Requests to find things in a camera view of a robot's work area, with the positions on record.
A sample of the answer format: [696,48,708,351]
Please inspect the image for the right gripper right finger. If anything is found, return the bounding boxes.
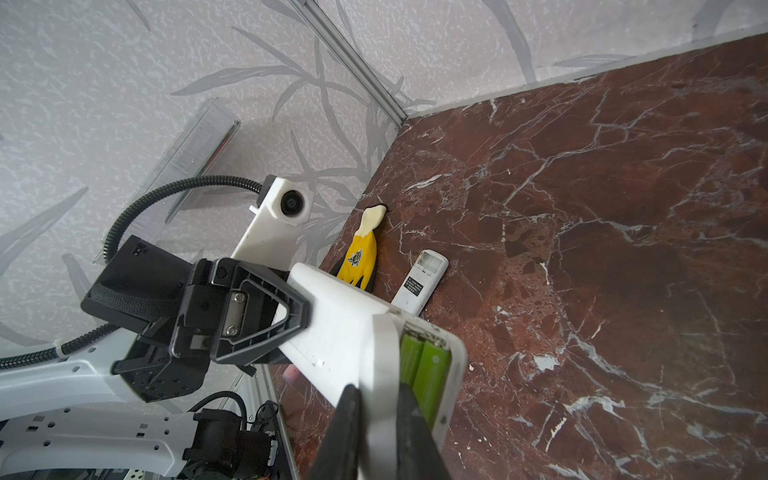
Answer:
[396,383,450,480]

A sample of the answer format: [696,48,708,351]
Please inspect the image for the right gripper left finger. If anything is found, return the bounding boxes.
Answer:
[306,384,362,480]

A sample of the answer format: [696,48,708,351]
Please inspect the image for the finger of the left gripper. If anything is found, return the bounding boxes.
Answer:
[210,260,311,365]

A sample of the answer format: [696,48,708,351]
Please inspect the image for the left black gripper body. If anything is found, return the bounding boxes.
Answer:
[81,236,238,401]

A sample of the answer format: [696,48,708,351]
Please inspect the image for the white remote green buttons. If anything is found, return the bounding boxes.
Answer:
[279,263,468,448]

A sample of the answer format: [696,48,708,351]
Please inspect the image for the white remote red keypad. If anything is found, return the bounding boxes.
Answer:
[391,249,449,316]

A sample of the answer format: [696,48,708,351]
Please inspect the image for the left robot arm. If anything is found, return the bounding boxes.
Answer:
[1,175,314,479]

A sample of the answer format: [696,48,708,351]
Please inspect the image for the green battery right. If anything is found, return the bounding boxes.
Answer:
[412,342,452,428]

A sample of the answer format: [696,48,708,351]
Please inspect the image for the green battery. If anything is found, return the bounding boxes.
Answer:
[400,334,425,386]
[412,342,452,428]

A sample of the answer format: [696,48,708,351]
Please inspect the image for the green battery left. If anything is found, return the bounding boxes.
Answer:
[400,334,425,386]

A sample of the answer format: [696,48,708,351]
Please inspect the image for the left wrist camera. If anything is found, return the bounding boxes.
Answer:
[232,175,314,271]

